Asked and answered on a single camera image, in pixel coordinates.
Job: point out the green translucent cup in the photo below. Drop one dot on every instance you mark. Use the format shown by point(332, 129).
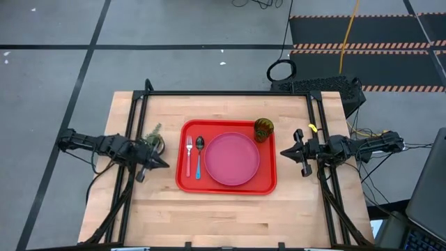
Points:
point(263, 129)

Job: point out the black metal table frame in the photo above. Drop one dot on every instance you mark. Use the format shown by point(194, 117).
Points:
point(223, 93)

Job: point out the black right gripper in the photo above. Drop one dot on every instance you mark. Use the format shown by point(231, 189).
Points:
point(311, 150)

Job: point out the black perforated computer case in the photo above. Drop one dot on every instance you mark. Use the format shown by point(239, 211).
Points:
point(324, 85)

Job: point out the pink round plate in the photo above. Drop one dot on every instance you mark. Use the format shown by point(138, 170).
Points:
point(231, 158)

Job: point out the yellow tag on right gripper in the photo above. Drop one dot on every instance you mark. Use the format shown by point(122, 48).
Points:
point(313, 127)

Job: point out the red plastic tray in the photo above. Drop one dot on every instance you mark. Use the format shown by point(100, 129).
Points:
point(226, 190)

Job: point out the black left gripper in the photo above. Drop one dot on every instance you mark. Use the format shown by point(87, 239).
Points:
point(144, 157)

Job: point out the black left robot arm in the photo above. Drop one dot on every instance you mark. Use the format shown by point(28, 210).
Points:
point(87, 143)

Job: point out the small potted green plant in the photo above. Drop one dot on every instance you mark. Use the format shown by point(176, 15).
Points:
point(153, 134)

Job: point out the grey rounded object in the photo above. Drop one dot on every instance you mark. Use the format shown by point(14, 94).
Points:
point(392, 233)

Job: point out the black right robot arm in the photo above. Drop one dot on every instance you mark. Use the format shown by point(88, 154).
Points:
point(376, 143)

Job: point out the grey laptop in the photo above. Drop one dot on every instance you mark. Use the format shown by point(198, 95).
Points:
point(428, 181)

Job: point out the black hazard-striped floor mat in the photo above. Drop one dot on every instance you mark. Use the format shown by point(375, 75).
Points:
point(383, 29)

